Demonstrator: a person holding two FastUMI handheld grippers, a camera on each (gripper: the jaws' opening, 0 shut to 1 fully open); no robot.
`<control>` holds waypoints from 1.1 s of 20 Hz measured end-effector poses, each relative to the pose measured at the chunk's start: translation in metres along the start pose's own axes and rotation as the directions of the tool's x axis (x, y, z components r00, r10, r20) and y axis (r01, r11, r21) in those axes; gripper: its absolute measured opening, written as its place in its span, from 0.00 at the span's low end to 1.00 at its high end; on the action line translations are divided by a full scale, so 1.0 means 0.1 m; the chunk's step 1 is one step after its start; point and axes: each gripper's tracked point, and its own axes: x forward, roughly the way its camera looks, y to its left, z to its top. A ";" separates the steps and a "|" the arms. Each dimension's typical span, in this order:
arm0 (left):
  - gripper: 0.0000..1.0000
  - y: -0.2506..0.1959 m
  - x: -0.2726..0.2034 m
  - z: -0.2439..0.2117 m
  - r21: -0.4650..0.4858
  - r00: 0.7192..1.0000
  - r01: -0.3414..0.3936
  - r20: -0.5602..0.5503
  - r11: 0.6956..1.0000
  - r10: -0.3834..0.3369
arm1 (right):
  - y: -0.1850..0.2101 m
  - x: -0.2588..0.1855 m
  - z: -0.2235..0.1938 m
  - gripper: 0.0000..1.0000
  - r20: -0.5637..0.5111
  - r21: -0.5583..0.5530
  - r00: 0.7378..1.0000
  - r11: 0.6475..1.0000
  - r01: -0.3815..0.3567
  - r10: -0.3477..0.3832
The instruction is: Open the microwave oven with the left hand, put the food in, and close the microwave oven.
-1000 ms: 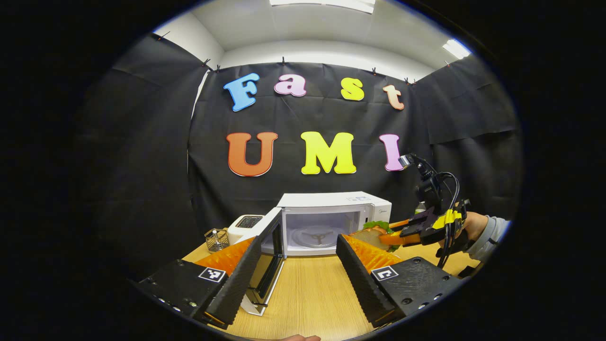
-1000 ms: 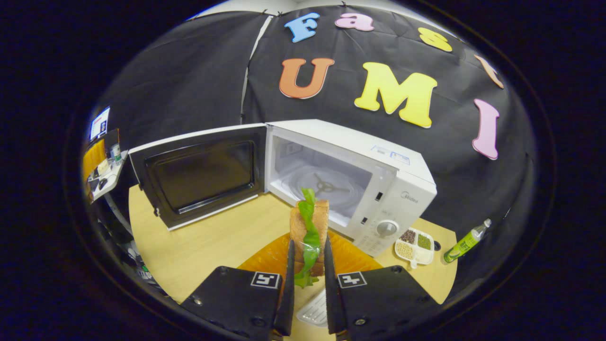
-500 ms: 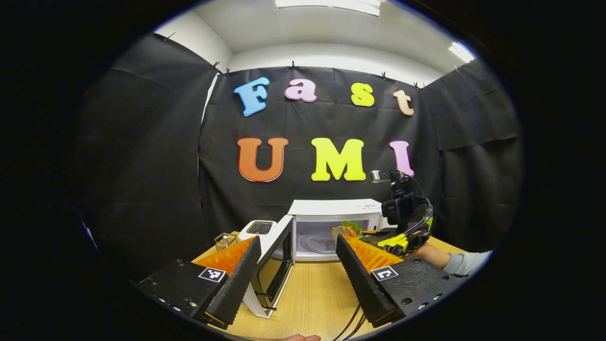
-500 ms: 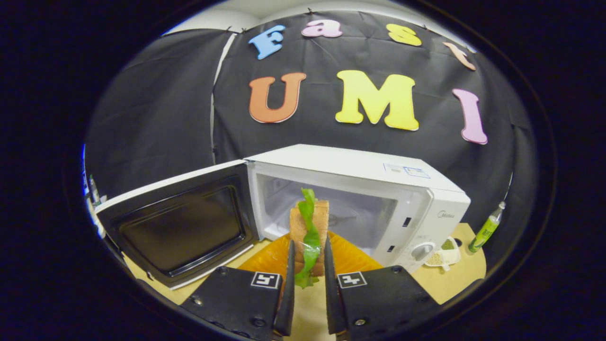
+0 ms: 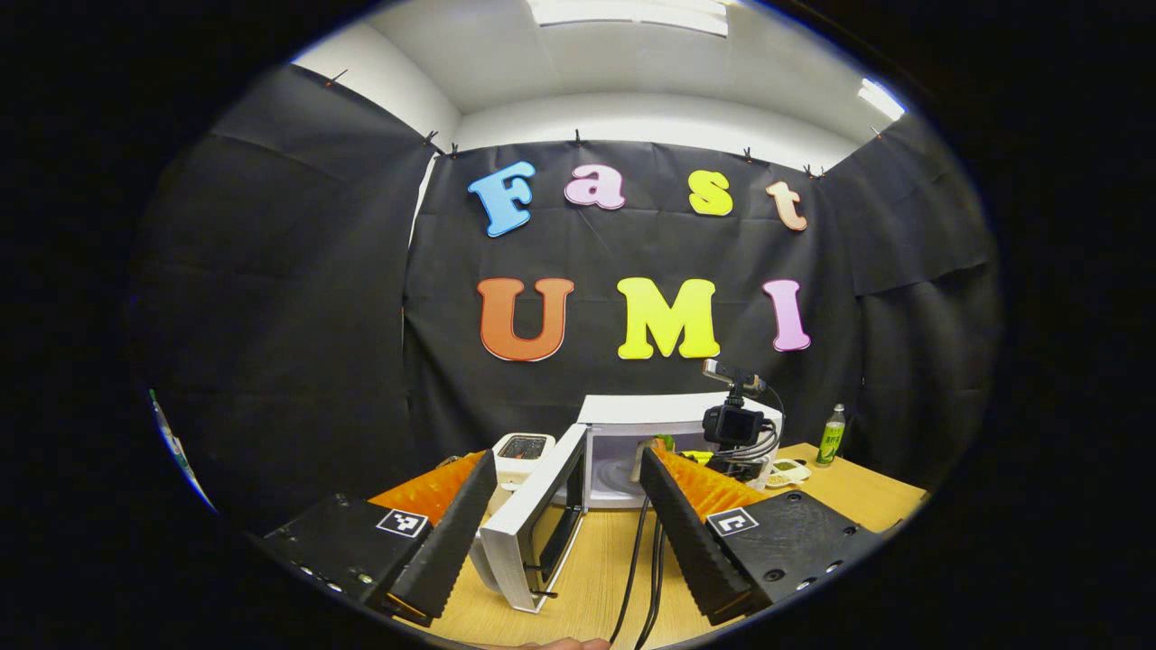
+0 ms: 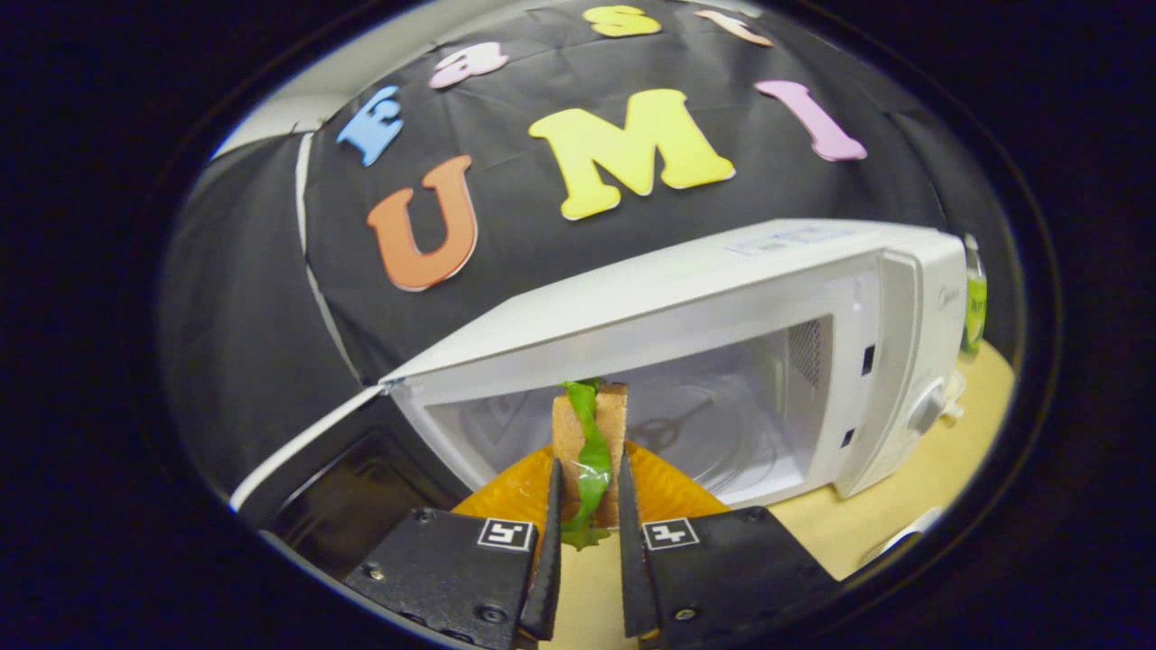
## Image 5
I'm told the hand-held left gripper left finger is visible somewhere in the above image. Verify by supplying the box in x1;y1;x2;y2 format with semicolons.
256;449;500;628

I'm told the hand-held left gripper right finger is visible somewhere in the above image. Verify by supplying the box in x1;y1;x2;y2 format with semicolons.
639;446;883;627

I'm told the white microwave oven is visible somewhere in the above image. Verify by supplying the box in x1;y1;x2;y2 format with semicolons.
470;392;787;615

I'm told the white toaster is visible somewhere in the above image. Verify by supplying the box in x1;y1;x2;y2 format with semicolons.
492;432;558;493

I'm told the green drink bottle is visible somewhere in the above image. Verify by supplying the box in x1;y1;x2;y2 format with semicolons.
816;404;848;468

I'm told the black backdrop cloth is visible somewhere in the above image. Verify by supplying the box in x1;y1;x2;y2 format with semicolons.
131;63;1003;534

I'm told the small ceiling light panel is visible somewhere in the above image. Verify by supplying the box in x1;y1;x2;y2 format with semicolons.
858;79;907;121

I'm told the long ceiling light panel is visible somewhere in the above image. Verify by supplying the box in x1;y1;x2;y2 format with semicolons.
527;0;731;37

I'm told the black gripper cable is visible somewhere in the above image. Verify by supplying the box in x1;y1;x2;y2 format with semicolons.
635;519;669;650
610;495;653;649

